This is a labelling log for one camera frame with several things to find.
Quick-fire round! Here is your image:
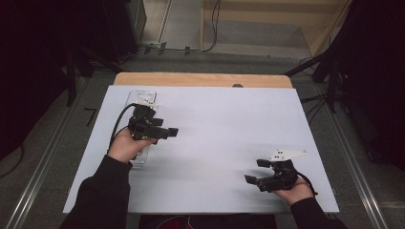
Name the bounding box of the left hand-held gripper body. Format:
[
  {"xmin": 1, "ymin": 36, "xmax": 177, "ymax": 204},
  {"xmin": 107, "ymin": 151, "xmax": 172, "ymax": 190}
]
[{"xmin": 127, "ymin": 104, "xmax": 158, "ymax": 141}]

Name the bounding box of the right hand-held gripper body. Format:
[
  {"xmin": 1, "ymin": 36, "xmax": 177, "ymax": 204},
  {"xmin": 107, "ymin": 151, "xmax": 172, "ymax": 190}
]
[{"xmin": 257, "ymin": 148, "xmax": 309, "ymax": 194}]

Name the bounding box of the clear plastic container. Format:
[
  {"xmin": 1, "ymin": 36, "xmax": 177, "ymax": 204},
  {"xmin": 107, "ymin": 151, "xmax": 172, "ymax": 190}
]
[{"xmin": 124, "ymin": 90, "xmax": 160, "ymax": 166}]

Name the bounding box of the person's right hand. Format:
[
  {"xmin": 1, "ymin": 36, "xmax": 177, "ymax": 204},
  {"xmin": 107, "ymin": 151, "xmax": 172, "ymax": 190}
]
[{"xmin": 272, "ymin": 176, "xmax": 316, "ymax": 206}]

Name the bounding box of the person's left hand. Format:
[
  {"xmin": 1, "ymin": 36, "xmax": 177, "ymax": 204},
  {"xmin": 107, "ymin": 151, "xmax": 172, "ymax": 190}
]
[{"xmin": 107, "ymin": 127, "xmax": 159, "ymax": 165}]

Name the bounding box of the person's dark and red clothing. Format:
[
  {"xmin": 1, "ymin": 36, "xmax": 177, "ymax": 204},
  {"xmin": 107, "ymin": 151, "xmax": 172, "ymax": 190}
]
[{"xmin": 139, "ymin": 214, "xmax": 278, "ymax": 229}]

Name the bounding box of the black stand leg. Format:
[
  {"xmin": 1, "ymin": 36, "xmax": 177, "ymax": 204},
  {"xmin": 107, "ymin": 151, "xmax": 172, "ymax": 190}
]
[{"xmin": 284, "ymin": 53, "xmax": 323, "ymax": 78}]

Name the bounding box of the black curtain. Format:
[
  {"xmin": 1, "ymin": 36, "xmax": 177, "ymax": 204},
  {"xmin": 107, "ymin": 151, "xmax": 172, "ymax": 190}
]
[
  {"xmin": 0, "ymin": 0, "xmax": 142, "ymax": 161},
  {"xmin": 313, "ymin": 0, "xmax": 405, "ymax": 171}
]

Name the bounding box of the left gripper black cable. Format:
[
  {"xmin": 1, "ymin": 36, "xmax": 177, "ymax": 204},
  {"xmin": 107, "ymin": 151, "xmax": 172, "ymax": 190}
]
[{"xmin": 108, "ymin": 103, "xmax": 138, "ymax": 152}]

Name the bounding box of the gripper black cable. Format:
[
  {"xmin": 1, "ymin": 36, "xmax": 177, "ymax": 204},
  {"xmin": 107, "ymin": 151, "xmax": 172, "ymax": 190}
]
[
  {"xmin": 295, "ymin": 171, "xmax": 319, "ymax": 197},
  {"xmin": 108, "ymin": 103, "xmax": 138, "ymax": 152}
]

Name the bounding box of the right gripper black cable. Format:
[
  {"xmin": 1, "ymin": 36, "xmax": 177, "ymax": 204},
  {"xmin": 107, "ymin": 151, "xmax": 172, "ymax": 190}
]
[{"xmin": 295, "ymin": 171, "xmax": 319, "ymax": 197}]

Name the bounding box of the metal floor rail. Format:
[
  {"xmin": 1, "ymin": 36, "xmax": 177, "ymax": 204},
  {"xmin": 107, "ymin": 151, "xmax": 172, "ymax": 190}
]
[
  {"xmin": 4, "ymin": 77, "xmax": 89, "ymax": 229},
  {"xmin": 316, "ymin": 84, "xmax": 391, "ymax": 229}
]

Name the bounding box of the black floor cable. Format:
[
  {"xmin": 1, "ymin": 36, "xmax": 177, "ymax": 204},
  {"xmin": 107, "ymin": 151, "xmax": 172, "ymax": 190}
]
[{"xmin": 139, "ymin": 0, "xmax": 223, "ymax": 54}]

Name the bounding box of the light wooden frame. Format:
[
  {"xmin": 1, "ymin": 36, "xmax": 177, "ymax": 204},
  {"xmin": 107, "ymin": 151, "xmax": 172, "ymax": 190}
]
[{"xmin": 200, "ymin": 0, "xmax": 352, "ymax": 56}]

